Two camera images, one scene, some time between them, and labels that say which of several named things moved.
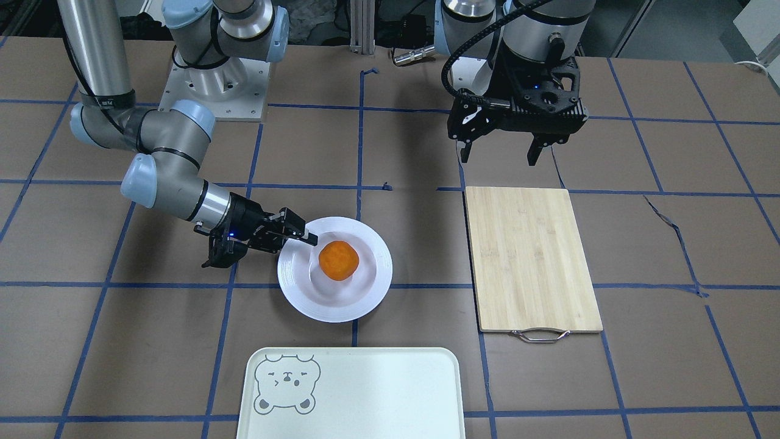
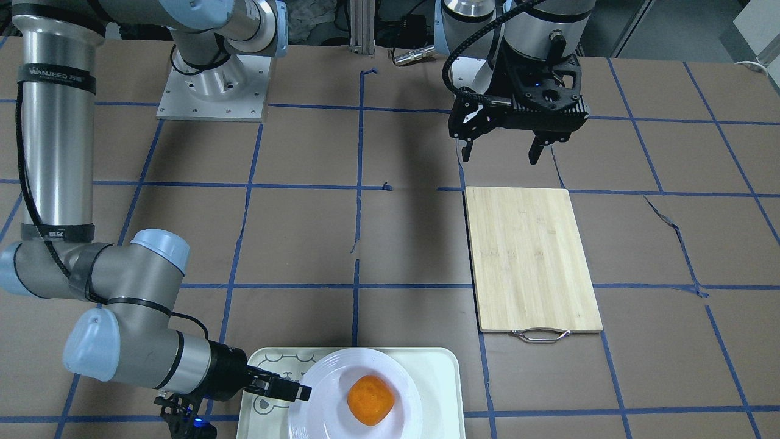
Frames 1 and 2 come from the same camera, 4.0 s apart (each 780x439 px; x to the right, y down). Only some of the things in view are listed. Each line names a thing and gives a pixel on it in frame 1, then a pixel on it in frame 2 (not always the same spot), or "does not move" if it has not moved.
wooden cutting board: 531,274 does not move
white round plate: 317,297 -> 358,394
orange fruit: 339,260 -> 370,400
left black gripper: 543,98 does not move
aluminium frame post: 362,17 does not move
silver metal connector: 413,55 does not move
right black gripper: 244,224 -> 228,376
